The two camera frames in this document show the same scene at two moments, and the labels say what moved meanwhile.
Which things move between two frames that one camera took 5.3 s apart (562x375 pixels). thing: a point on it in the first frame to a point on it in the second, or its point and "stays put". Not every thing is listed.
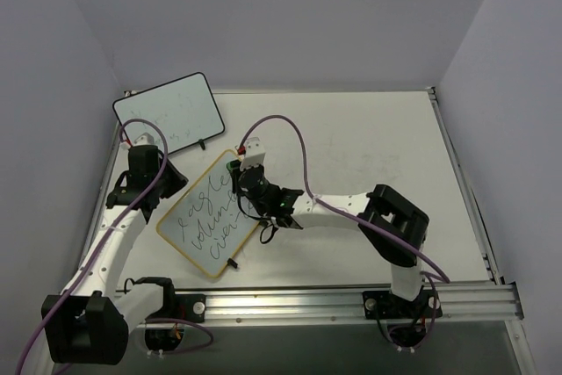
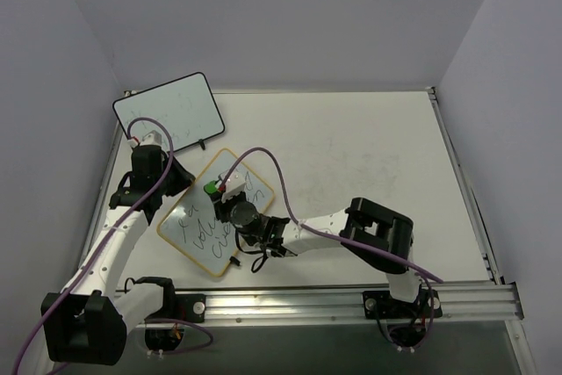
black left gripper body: (143, 164) stays put
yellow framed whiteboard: (205, 220) stays put
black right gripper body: (238, 177) to (221, 206)
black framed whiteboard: (183, 109) stays put
